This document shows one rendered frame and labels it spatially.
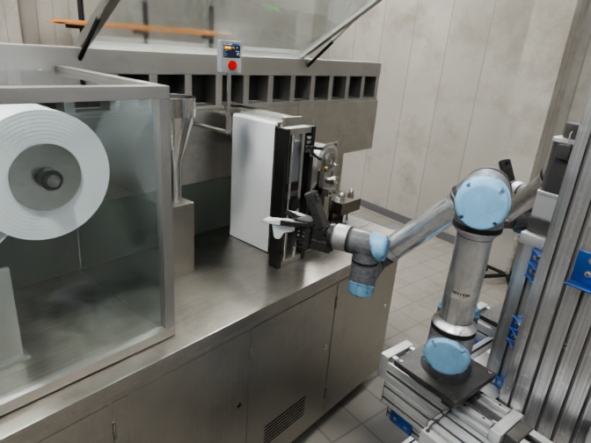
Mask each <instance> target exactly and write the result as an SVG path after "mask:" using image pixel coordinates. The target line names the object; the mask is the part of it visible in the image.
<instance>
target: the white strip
mask: <svg viewBox="0 0 591 443"><path fill-rule="evenodd" d="M230 117H231V118H233V127H232V161H231V196H230V233H229V236H232V237H234V238H236V239H237V240H239V241H242V242H244V243H247V244H249V245H250V246H252V247H254V248H257V249H259V250H261V251H264V252H265V253H267V254H269V252H268V237H269V223H266V222H263V221H262V219H265V218H267V217H270V206H271V191H272V176H273V160H274V131H275V129H276V128H277V127H280V126H281V124H280V122H277V121H272V120H265V119H261V118H257V117H252V116H249V115H244V114H241V113H230Z"/></svg>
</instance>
